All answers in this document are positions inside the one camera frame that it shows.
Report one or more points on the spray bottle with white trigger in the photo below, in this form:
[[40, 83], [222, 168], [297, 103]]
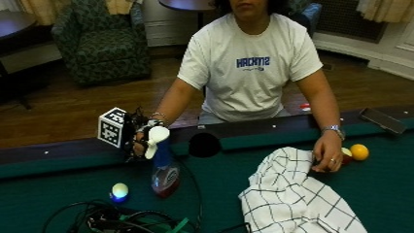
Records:
[[164, 174]]

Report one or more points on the red and yellow apple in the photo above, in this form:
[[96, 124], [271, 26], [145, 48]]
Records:
[[346, 156]]

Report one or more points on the yellow round fruit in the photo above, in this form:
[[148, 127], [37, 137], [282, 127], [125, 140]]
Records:
[[358, 152]]

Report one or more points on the white cube with black markers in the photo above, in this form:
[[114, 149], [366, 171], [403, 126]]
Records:
[[110, 128]]

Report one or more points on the silver wristwatch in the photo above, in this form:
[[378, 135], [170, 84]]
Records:
[[334, 129]]

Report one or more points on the white cloth with black grid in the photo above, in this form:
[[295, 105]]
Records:
[[289, 197]]

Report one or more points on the glowing pale ball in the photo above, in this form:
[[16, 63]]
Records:
[[118, 191]]

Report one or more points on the small red and white object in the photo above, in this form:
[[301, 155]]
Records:
[[305, 106]]

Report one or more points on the black phone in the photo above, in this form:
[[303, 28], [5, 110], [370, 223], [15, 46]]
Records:
[[382, 120]]

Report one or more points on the the person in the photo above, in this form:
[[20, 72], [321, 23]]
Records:
[[245, 81]]

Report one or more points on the green patterned armchair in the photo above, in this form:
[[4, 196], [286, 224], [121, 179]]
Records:
[[102, 45]]

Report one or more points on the blue chair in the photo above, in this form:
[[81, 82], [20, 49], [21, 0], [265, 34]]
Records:
[[309, 16]]

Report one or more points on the dark round table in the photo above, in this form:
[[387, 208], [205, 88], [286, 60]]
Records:
[[185, 4]]

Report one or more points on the dark wooden side table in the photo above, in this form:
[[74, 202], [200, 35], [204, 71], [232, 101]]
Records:
[[15, 24]]

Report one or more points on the dark wall radiator grille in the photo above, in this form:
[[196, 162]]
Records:
[[349, 21]]

